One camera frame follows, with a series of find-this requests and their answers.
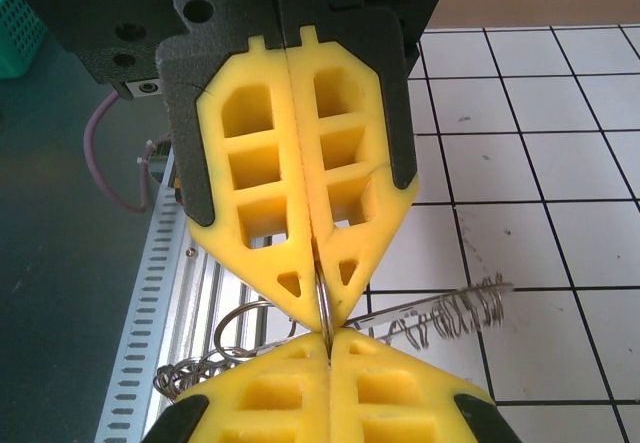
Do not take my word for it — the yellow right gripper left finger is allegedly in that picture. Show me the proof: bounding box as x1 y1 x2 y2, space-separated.
142 331 331 443

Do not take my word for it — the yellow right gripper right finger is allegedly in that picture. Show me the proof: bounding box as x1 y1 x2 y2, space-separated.
327 327 521 443

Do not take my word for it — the aluminium mounting rail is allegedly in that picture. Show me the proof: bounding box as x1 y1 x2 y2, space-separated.
164 240 324 369

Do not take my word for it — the small silver ring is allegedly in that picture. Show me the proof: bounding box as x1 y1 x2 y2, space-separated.
215 296 275 362

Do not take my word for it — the perforated metal cable tray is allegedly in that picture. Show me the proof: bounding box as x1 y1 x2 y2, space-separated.
93 160 199 443

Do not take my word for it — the teal perforated basket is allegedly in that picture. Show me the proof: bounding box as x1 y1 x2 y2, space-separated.
0 0 49 81

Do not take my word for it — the grey metal base sheet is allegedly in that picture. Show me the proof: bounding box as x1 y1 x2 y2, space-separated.
0 0 176 443

